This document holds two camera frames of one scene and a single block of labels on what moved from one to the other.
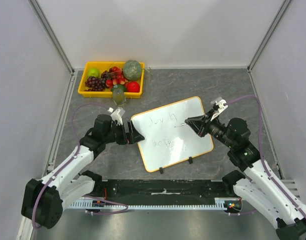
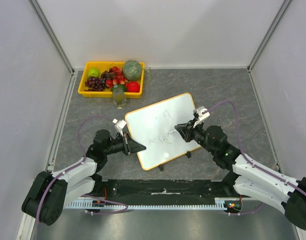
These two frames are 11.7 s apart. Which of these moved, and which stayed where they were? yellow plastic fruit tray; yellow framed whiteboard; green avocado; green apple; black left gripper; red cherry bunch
Moved: black left gripper; yellow framed whiteboard
Stayed: green apple; red cherry bunch; yellow plastic fruit tray; green avocado
